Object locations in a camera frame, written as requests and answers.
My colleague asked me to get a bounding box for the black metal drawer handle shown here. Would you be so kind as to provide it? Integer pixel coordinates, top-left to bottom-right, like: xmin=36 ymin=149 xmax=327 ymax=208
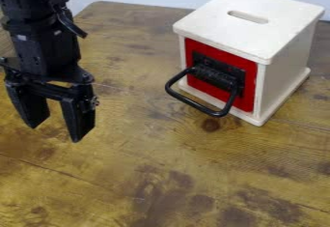
xmin=164 ymin=63 xmax=244 ymax=118

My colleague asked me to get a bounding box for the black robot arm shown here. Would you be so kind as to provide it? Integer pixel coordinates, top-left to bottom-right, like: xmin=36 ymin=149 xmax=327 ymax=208
xmin=0 ymin=0 xmax=97 ymax=142

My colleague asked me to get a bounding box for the white wooden box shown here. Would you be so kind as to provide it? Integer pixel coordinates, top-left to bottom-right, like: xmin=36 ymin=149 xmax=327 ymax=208
xmin=171 ymin=0 xmax=324 ymax=127

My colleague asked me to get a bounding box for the red drawer front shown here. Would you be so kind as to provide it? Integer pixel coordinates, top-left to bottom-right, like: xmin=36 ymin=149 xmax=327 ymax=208
xmin=184 ymin=38 xmax=258 ymax=112

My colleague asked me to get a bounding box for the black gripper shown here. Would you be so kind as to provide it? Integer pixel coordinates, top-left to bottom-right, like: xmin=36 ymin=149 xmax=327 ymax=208
xmin=0 ymin=7 xmax=97 ymax=142

